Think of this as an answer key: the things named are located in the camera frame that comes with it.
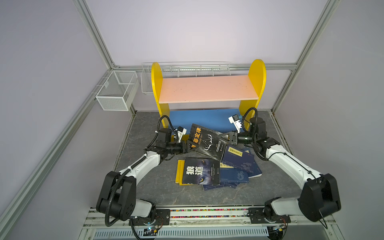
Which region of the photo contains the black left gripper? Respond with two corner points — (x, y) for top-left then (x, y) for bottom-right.
(166, 140), (198, 155)

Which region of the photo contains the black book gold title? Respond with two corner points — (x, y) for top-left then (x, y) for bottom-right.
(188, 124), (228, 162)

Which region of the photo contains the dark wolf cover book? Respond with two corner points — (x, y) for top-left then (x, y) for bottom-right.
(182, 158), (220, 186)

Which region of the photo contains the yellow cartoon book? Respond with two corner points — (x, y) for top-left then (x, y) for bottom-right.
(175, 160), (185, 186)

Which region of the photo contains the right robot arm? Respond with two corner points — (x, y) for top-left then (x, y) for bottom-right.
(221, 107), (342, 223)

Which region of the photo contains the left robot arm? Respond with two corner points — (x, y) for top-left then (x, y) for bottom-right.
(96, 115), (189, 227)

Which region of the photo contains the navy book top right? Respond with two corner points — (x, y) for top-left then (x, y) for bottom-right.
(221, 146), (263, 178)

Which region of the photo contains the navy book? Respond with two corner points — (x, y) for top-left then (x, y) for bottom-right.
(220, 164), (249, 184)
(221, 146), (263, 178)
(203, 183), (240, 191)

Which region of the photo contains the navy book middle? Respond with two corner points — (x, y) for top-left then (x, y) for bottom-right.
(220, 164), (249, 184)

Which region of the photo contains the navy book bottom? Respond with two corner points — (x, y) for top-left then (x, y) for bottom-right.
(203, 183), (240, 191)

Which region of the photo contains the yellow wooden bookshelf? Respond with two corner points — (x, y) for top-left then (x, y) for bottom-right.
(151, 60), (267, 131)

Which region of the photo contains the white mesh basket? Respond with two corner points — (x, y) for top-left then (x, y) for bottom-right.
(96, 71), (140, 112)

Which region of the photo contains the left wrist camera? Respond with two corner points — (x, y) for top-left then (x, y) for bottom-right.
(177, 127), (187, 143)

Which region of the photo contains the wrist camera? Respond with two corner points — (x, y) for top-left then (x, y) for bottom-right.
(229, 115), (243, 133)
(177, 127), (187, 143)

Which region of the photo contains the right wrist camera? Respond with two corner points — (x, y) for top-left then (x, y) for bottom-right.
(229, 115), (243, 133)

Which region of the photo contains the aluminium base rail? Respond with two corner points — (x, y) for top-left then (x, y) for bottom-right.
(78, 206), (346, 240)

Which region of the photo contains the white wire rack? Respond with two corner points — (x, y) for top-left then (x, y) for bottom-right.
(141, 62), (231, 95)

